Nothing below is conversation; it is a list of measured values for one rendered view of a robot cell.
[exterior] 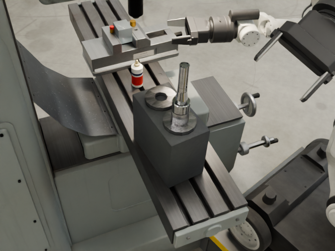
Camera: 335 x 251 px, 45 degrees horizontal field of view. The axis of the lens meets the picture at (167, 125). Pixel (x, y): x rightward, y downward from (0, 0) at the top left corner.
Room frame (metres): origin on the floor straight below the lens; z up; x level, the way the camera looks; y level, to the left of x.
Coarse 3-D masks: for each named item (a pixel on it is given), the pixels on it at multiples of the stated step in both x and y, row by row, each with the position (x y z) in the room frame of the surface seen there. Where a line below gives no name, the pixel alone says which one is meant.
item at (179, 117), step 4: (172, 108) 0.72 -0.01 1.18; (188, 108) 0.72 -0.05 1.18; (172, 112) 0.72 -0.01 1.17; (176, 112) 0.71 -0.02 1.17; (180, 112) 0.71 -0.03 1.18; (184, 112) 0.71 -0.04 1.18; (188, 112) 0.72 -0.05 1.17; (172, 116) 0.72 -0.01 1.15; (176, 116) 0.71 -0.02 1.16; (180, 116) 0.71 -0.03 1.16; (184, 116) 0.71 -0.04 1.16; (188, 116) 0.72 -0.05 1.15; (172, 120) 0.72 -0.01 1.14; (176, 120) 0.71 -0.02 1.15; (180, 120) 0.71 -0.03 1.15; (184, 120) 0.71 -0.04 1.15; (176, 124) 0.71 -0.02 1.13; (180, 124) 0.71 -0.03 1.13; (184, 124) 0.71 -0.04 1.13
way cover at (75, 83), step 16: (32, 64) 1.04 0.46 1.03; (32, 80) 0.93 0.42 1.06; (48, 80) 1.05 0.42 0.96; (64, 80) 1.12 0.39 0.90; (80, 80) 1.16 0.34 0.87; (32, 96) 0.83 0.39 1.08; (48, 96) 0.94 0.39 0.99; (64, 96) 1.01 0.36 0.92; (80, 96) 1.07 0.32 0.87; (96, 96) 1.09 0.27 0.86; (48, 112) 0.83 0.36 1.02; (64, 112) 0.92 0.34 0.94; (80, 112) 0.98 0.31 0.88; (96, 112) 1.00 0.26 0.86; (80, 128) 0.88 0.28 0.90; (96, 128) 0.91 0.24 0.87; (112, 128) 0.93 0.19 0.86
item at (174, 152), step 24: (144, 96) 0.83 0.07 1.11; (168, 96) 0.82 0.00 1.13; (144, 120) 0.77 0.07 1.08; (168, 120) 0.73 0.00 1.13; (192, 120) 0.73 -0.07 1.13; (144, 144) 0.77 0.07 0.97; (168, 144) 0.66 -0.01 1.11; (192, 144) 0.68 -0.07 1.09; (168, 168) 0.65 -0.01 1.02; (192, 168) 0.69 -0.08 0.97
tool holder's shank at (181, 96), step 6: (180, 66) 0.73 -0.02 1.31; (186, 66) 0.73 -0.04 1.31; (180, 72) 0.72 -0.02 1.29; (186, 72) 0.72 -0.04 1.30; (180, 78) 0.72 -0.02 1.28; (186, 78) 0.73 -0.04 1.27; (180, 84) 0.72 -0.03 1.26; (186, 84) 0.73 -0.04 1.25; (180, 90) 0.72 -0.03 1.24; (186, 90) 0.72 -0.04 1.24; (180, 96) 0.72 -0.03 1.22; (186, 96) 0.72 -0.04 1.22; (180, 102) 0.72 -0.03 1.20
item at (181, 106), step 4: (172, 100) 0.73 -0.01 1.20; (176, 100) 0.73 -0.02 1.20; (188, 100) 0.73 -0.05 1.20; (172, 104) 0.72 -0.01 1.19; (176, 104) 0.72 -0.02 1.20; (180, 104) 0.72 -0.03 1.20; (184, 104) 0.72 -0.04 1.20; (188, 104) 0.72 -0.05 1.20; (176, 108) 0.71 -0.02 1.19; (180, 108) 0.71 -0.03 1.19; (184, 108) 0.71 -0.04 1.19
